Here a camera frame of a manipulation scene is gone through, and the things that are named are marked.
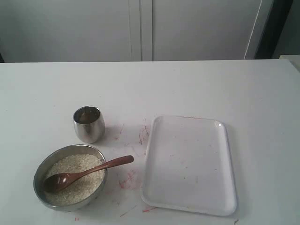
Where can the brown wooden spoon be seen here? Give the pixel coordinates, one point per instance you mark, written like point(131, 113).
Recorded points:
point(60, 181)

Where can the white rectangular tray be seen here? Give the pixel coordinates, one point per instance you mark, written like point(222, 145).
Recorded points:
point(188, 166)

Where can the white rice heap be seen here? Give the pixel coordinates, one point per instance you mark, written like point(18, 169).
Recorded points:
point(81, 188)

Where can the dark door frame post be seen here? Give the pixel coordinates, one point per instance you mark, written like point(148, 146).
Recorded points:
point(272, 30)

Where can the steel rice bowl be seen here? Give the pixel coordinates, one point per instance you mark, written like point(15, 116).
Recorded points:
point(45, 166)

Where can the steel cup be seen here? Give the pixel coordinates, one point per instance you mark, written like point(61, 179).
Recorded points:
point(89, 124)

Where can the white cabinet doors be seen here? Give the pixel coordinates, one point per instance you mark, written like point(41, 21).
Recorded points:
point(131, 30)

